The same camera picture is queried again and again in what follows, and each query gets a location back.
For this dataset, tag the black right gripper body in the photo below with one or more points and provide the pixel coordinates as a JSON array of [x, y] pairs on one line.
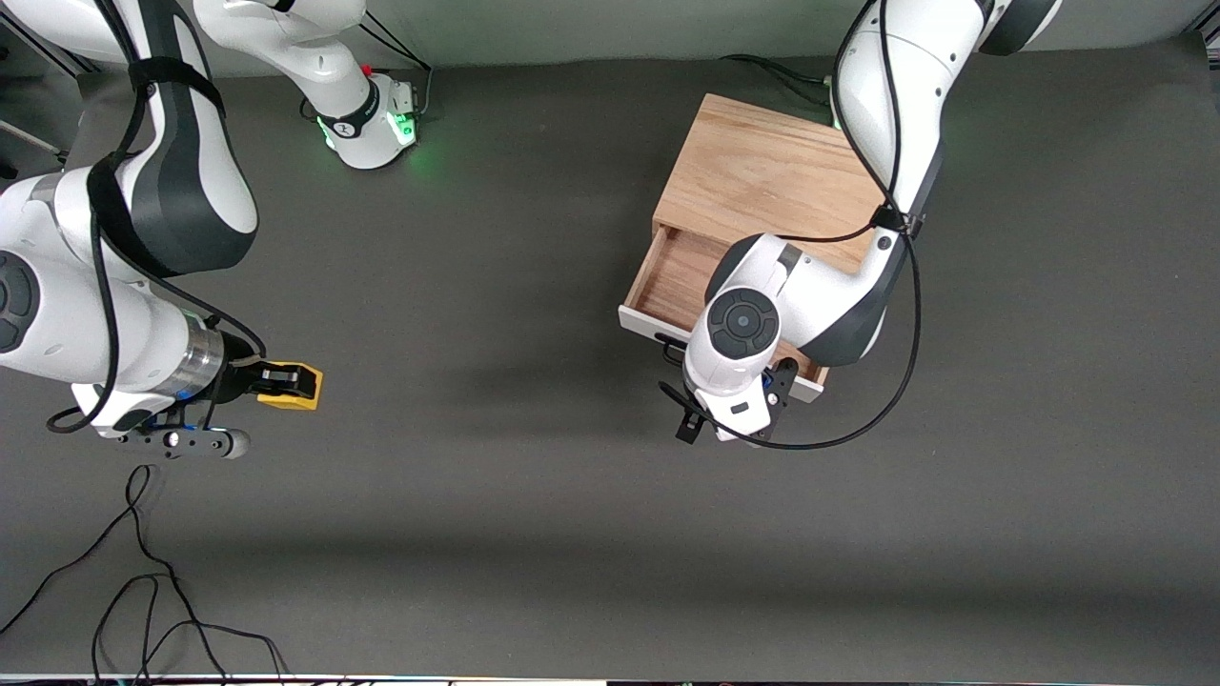
[[238, 378]]

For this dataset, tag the yellow wooden cube block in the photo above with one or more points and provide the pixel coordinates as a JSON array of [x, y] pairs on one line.
[[286, 404]]

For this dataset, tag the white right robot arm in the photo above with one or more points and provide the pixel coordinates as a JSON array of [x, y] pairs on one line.
[[57, 314]]

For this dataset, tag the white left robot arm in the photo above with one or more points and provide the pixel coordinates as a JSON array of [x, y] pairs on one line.
[[820, 286]]

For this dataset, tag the light wooden drawer cabinet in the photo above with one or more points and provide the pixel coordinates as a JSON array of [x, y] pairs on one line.
[[762, 162]]

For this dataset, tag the grey table cover sheet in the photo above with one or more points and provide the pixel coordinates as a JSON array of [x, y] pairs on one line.
[[572, 476]]

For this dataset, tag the thin light rod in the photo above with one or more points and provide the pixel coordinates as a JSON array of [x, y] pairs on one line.
[[33, 141]]

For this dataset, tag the aluminium frame rail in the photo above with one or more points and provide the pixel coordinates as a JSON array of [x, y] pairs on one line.
[[67, 55]]

